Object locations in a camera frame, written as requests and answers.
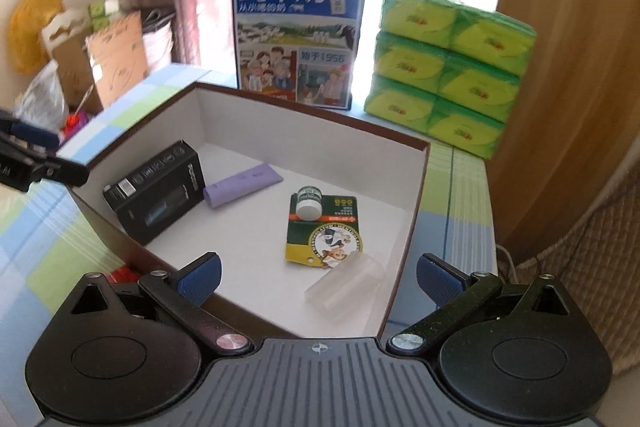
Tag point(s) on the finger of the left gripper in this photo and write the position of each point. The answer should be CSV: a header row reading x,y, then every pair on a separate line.
x,y
22,137

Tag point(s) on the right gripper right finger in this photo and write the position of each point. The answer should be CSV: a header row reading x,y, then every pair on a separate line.
x,y
457,297

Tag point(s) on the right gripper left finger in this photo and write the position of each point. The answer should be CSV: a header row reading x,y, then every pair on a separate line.
x,y
183,293

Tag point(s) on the clear plastic bag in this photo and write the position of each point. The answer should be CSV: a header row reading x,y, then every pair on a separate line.
x,y
43,103

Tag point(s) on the red small packet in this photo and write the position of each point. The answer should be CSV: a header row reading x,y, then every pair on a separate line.
x,y
123,275

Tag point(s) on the black product box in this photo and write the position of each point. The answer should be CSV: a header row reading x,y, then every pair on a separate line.
x,y
157,193

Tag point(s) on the clear plastic cylinder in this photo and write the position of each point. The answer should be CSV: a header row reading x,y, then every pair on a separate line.
x,y
346,287

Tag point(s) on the yellow plastic bag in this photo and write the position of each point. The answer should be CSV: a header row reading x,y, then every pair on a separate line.
x,y
28,19

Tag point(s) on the purple silicone case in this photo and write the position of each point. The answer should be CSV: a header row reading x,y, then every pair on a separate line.
x,y
239,185

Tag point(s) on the green yellow blister card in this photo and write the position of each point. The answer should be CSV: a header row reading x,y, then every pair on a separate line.
x,y
329,240

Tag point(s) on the quilted brown chair cushion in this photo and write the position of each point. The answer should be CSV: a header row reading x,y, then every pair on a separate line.
x,y
598,263

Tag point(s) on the small white green jar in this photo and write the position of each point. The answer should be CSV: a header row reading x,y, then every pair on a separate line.
x,y
308,203

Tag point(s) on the brown cardboard storage box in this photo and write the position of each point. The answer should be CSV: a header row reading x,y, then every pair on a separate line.
x,y
231,131

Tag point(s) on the wooden cabinet panel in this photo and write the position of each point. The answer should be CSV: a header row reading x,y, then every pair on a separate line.
x,y
574,121

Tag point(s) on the green tissue pack bundle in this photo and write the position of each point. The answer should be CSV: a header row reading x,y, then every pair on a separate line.
x,y
449,71

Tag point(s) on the blue milk carton box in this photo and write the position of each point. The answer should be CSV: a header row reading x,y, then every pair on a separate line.
x,y
297,50

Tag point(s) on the white cardboard handle box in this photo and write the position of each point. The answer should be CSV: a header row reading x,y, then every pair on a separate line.
x,y
63,26

